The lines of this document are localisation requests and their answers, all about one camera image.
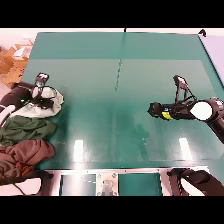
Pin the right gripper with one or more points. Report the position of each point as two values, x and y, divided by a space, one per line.
160 110

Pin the white garment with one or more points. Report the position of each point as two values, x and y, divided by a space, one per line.
52 98

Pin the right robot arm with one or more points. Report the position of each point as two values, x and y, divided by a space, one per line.
202 110

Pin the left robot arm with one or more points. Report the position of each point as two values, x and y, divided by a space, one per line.
16 96

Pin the dark green garment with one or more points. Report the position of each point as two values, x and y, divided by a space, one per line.
26 129

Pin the red-brown garment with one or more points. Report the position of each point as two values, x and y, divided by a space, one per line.
30 151

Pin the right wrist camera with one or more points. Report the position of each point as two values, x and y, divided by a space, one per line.
180 82

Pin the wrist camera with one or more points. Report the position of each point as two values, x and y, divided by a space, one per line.
180 82
41 78

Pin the silver frame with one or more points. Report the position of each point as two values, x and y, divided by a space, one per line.
106 181

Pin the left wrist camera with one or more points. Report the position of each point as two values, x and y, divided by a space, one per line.
41 78

